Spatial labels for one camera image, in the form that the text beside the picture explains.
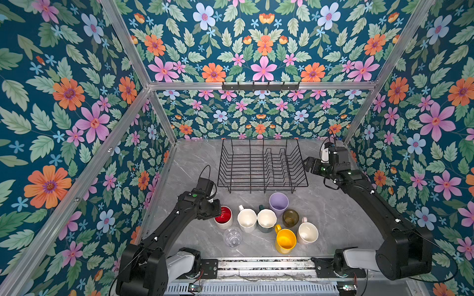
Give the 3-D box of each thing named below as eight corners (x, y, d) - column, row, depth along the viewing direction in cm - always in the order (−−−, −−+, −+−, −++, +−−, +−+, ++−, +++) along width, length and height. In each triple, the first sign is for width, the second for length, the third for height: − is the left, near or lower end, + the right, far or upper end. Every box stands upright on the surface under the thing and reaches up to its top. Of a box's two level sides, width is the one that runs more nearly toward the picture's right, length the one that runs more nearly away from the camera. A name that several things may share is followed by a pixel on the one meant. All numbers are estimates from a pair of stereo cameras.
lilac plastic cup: (269, 220, 88) (271, 210, 79) (268, 203, 93) (270, 192, 84) (286, 220, 88) (290, 210, 79) (284, 203, 93) (287, 192, 84)
